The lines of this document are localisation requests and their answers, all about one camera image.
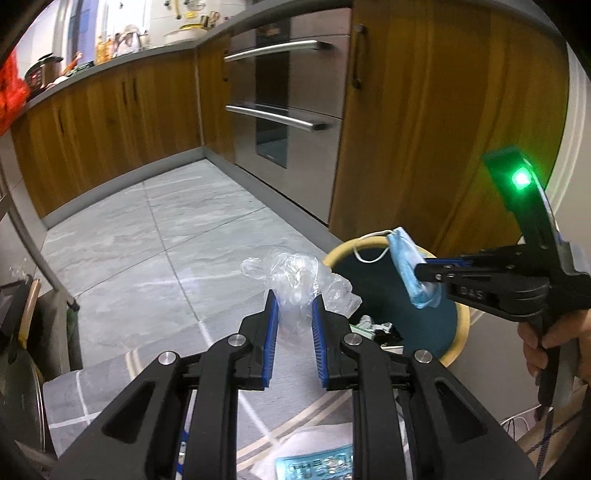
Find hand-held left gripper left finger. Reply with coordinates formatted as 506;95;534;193
53;291;280;480

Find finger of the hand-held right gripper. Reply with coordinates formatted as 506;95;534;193
425;244;546;278
417;269;551;320

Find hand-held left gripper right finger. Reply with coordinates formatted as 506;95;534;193
311;295;539;480

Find clear plastic bag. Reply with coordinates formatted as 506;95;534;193
241;251;363;344

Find teal bin with yellow rim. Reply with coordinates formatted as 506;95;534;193
322;237;471;370

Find blue face mask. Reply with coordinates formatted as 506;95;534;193
353;226;444;310

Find person's right hand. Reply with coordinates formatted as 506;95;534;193
517;309;591;386

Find black plastic bag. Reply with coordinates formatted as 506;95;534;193
372;323;406;352

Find teal plastic blister pack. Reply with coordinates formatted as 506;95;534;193
274;445;355;480

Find grey checked floor mat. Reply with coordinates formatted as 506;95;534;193
44;318;462;480

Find wooden board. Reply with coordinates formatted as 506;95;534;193
21;277;45;347

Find stainless built-in oven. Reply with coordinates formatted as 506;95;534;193
224;18;352;227

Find round metal pot lid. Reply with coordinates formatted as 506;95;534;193
0;342;47;457

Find black box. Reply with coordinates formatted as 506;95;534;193
0;281;28;342

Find wooden kitchen cabinets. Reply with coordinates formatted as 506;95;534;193
9;0;571;273

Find white lidded pot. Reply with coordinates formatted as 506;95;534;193
164;25;204;45

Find yellow oil bottles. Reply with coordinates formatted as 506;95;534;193
95;34;116;64

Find dark rice cooker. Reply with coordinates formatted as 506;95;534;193
25;55;64;91

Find hanging red plastic bag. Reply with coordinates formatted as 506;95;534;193
0;48;31;136

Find window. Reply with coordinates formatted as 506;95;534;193
60;0;108;51

